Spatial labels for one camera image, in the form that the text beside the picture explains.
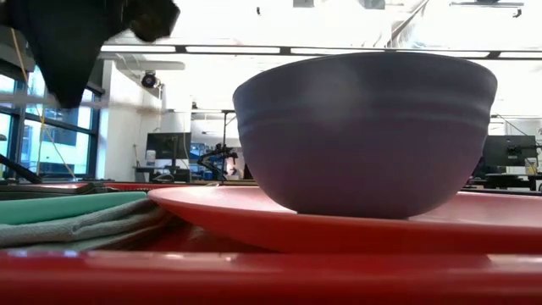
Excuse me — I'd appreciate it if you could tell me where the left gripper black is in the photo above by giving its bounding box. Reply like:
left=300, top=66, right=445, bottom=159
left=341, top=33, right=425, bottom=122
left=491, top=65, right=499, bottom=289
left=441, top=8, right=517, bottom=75
left=8, top=0, right=182, bottom=110

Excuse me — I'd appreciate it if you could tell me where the teal cloth napkin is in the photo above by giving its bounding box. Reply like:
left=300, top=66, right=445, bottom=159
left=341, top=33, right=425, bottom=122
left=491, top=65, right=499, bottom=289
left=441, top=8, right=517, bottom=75
left=0, top=191, right=179, bottom=251

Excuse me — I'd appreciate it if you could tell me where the pink round plate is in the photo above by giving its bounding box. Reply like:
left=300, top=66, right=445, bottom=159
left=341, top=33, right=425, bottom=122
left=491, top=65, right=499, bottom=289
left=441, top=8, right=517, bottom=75
left=147, top=185, right=542, bottom=255

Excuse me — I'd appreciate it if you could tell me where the red plastic tray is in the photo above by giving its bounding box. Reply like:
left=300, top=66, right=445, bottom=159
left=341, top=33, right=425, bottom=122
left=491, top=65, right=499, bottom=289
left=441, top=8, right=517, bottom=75
left=0, top=181, right=542, bottom=305

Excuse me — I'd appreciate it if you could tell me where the blue bowl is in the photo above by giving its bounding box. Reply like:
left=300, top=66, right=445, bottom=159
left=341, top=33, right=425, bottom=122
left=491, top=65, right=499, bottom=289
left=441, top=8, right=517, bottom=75
left=231, top=50, right=499, bottom=220

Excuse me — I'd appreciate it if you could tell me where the large window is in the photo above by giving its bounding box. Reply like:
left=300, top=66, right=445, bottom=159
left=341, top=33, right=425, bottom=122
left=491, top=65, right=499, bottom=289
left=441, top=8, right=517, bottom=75
left=0, top=63, right=102, bottom=179

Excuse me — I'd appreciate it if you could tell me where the black computer monitor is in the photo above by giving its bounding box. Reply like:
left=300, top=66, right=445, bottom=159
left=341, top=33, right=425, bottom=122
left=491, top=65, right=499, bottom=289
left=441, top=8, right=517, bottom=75
left=146, top=131, right=192, bottom=170
left=482, top=134, right=539, bottom=168

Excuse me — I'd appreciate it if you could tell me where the background desk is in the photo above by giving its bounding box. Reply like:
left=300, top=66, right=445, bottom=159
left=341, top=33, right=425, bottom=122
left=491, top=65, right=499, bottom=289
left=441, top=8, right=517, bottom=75
left=133, top=165, right=191, bottom=183
left=465, top=171, right=542, bottom=191

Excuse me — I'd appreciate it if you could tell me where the overhead light bar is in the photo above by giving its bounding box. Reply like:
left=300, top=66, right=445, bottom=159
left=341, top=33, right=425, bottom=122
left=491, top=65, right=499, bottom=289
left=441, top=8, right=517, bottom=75
left=100, top=43, right=542, bottom=59

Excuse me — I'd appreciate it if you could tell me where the black aluminium table frame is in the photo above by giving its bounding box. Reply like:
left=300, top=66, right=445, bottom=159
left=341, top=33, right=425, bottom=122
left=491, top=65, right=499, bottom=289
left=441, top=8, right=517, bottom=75
left=0, top=152, right=43, bottom=186

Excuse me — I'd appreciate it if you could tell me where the background black frame stand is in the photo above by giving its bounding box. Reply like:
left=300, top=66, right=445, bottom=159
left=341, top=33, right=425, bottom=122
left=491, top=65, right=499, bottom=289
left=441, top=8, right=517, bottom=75
left=190, top=108, right=238, bottom=183

